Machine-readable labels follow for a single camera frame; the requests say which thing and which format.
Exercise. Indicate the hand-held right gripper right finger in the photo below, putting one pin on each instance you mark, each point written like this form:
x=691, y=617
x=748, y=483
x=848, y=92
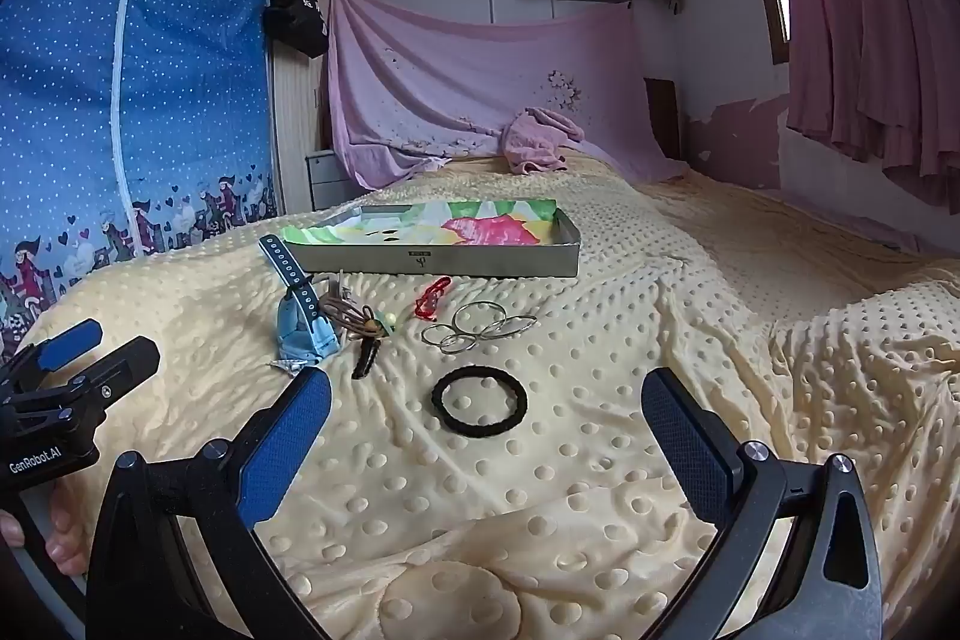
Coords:
x=684, y=449

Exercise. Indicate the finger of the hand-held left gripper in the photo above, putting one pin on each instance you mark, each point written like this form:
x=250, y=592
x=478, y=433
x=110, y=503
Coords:
x=71, y=340
x=120, y=368

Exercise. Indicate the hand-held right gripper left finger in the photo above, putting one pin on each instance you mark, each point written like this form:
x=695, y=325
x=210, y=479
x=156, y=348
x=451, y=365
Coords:
x=289, y=449

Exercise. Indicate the black hair clip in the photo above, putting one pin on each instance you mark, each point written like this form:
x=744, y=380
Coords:
x=365, y=356

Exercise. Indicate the grey metal tray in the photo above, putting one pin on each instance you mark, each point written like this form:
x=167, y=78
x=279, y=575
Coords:
x=450, y=261

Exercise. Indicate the person's left hand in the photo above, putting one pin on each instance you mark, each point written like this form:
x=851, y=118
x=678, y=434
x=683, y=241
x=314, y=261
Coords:
x=64, y=539

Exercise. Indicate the yellow dotted blanket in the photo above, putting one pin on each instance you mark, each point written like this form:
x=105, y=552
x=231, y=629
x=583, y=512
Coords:
x=562, y=497

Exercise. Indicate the small silver clip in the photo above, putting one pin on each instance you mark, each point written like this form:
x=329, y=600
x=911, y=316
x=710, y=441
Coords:
x=342, y=289

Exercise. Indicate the blue polka-dot fabric wardrobe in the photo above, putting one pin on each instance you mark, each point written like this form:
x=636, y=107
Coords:
x=67, y=108

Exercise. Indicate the colourful painted tray liner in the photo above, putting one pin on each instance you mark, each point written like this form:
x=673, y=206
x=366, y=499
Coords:
x=420, y=227

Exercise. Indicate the grey drawer unit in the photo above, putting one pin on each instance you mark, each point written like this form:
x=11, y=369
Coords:
x=326, y=181

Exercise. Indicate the beige wooden cabinet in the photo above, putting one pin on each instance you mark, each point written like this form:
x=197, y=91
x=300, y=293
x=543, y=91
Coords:
x=296, y=115

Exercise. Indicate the dark brown board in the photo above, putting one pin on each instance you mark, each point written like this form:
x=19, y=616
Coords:
x=664, y=111

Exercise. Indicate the crumpled pink towel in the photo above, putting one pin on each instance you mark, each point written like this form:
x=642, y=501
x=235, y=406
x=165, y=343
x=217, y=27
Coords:
x=536, y=138

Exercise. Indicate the black bag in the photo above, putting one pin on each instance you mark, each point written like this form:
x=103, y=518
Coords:
x=296, y=19

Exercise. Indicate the pink sheet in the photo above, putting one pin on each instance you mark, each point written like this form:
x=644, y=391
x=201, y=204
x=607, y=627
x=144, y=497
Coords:
x=450, y=78

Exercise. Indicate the pink curtain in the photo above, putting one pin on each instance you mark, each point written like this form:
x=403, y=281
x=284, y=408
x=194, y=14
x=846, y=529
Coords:
x=862, y=25

